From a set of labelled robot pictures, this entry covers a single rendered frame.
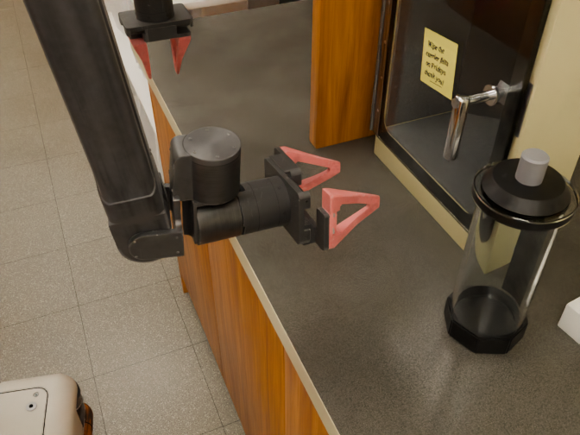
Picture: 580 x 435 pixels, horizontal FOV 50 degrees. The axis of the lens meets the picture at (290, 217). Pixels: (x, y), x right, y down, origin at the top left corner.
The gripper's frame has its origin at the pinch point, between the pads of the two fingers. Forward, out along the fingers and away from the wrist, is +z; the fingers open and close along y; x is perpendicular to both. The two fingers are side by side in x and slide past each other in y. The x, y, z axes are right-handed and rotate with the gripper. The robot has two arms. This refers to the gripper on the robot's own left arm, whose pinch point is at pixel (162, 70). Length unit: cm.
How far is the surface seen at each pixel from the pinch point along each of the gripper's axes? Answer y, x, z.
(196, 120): 6.7, 9.0, 16.2
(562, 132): 39, -46, -6
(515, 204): 24, -56, -7
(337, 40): 26.9, -8.7, -4.0
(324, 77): 24.9, -8.7, 2.0
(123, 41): 13, 146, 60
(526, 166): 26, -54, -10
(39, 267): -38, 85, 110
